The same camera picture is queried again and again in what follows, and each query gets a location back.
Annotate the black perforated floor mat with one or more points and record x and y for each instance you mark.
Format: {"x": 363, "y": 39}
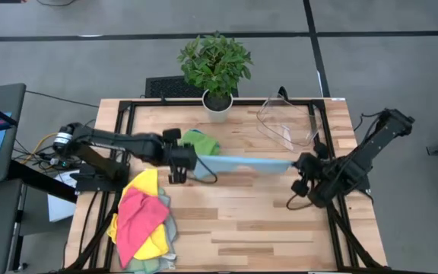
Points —
{"x": 165, "y": 87}

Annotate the light blue microfiber towel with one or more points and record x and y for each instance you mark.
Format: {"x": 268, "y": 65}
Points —
{"x": 242, "y": 164}

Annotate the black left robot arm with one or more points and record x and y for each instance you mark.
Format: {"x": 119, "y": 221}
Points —
{"x": 120, "y": 142}

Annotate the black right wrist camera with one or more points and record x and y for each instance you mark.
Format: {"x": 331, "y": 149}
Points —
{"x": 300, "y": 187}

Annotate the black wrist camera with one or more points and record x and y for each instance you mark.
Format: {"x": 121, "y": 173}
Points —
{"x": 300, "y": 187}
{"x": 177, "y": 176}

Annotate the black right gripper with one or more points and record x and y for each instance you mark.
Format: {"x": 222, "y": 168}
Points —
{"x": 312, "y": 167}

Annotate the pink microfiber towel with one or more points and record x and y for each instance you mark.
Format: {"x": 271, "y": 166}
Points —
{"x": 139, "y": 224}

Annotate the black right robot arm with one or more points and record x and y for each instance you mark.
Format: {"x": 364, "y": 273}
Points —
{"x": 371, "y": 152}

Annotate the white plant pot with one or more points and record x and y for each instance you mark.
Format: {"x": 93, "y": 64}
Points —
{"x": 218, "y": 114}

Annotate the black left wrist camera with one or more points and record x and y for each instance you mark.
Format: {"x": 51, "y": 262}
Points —
{"x": 177, "y": 176}

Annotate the white paper sheet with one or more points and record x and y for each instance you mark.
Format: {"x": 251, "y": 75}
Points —
{"x": 61, "y": 209}

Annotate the yellow microfiber towel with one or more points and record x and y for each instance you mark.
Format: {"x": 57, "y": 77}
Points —
{"x": 146, "y": 182}

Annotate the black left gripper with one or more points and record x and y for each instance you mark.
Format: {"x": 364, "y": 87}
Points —
{"x": 181, "y": 157}

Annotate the black aluminium table frame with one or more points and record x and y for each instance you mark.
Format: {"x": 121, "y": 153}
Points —
{"x": 165, "y": 102}

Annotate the pale grey microfiber towel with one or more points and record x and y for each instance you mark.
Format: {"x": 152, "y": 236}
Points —
{"x": 171, "y": 228}

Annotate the clear plastic bin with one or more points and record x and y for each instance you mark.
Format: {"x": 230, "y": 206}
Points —
{"x": 283, "y": 122}

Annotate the green leafy plant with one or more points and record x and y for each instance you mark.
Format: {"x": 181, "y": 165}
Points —
{"x": 215, "y": 64}

